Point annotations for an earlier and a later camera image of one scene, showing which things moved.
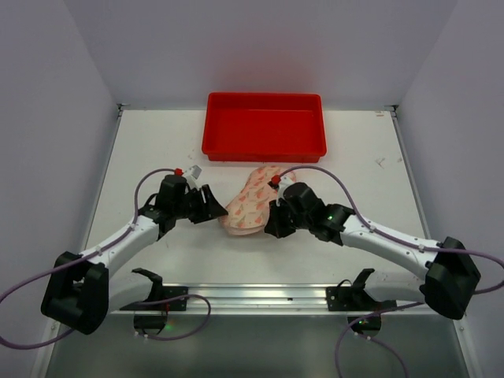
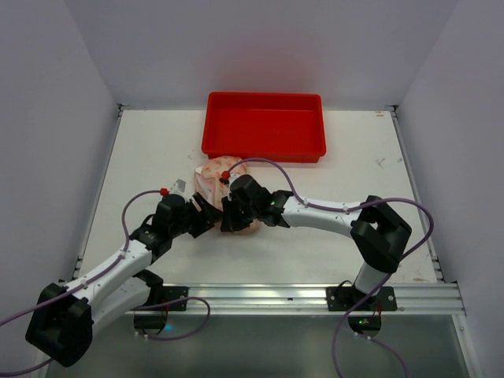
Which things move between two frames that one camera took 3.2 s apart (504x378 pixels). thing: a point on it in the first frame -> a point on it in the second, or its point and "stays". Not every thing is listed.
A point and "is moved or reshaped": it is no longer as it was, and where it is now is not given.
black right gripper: [282, 215] -> [233, 215]
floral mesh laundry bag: [248, 212] is moved or reshaped
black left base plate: [171, 292] stays
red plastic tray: [269, 127] stays
